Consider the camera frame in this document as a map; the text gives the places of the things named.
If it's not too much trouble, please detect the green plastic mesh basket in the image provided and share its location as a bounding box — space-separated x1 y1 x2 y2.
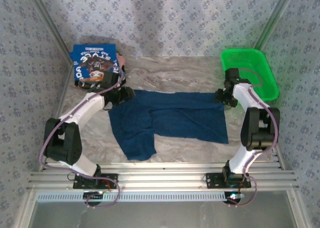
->
219 48 280 106

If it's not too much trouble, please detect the navy blue t-shirt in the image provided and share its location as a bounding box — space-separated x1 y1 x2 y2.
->
107 89 230 162

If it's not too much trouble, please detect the folded pink t-shirt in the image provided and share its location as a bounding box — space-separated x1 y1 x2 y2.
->
116 53 128 84

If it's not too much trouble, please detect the folded blue printed t-shirt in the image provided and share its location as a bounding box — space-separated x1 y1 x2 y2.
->
69 44 120 83

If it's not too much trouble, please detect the small black controller board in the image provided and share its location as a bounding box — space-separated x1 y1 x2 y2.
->
83 190 105 206
223 191 245 205

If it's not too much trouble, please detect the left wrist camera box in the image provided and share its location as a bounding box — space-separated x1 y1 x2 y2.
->
99 71 118 89

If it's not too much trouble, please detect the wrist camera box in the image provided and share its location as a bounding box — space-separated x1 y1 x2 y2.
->
99 71 118 89
224 67 242 83

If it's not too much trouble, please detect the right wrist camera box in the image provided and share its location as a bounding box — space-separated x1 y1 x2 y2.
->
224 67 242 83

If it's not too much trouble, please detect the aluminium table side rail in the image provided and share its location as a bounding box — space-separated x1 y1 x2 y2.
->
37 61 75 171
268 105 287 170

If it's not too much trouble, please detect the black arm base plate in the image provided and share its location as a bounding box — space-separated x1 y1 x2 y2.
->
72 173 119 190
205 172 252 189

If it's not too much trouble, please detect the aluminium extrusion rail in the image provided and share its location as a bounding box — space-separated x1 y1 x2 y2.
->
26 162 300 191

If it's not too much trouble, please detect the aluminium frame post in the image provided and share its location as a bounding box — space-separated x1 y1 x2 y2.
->
253 0 300 54
24 0 75 64

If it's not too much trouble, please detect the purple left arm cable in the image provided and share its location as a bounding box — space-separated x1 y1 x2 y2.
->
38 67 126 209

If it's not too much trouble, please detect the grey slotted cable duct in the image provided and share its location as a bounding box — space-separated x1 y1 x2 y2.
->
36 190 247 203

